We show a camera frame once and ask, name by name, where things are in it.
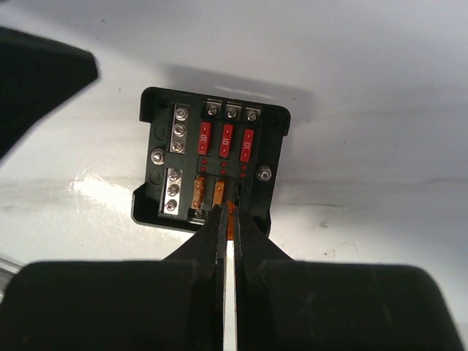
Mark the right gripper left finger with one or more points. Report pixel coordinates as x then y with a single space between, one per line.
171 304

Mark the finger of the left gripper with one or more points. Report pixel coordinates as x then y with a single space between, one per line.
37 75

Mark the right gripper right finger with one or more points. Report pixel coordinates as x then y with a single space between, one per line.
287 304

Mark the orange fuse pair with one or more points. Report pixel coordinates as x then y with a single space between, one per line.
218 195
198 193

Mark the black fuse box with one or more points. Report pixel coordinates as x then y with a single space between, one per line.
173 163

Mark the red fuse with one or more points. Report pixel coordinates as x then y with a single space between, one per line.
204 138
247 144
227 135

